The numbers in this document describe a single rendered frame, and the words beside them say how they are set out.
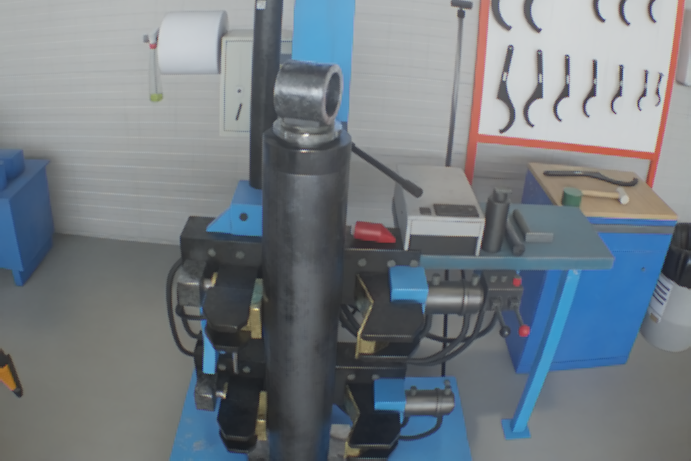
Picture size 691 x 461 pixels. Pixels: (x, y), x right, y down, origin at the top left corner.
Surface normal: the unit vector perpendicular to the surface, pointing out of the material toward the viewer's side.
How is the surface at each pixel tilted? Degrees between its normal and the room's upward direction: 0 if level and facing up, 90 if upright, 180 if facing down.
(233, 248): 90
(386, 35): 90
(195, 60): 116
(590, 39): 90
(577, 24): 90
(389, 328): 0
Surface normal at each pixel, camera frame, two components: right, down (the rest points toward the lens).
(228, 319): 0.05, -0.91
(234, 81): -0.01, 0.40
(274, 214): -0.64, 0.28
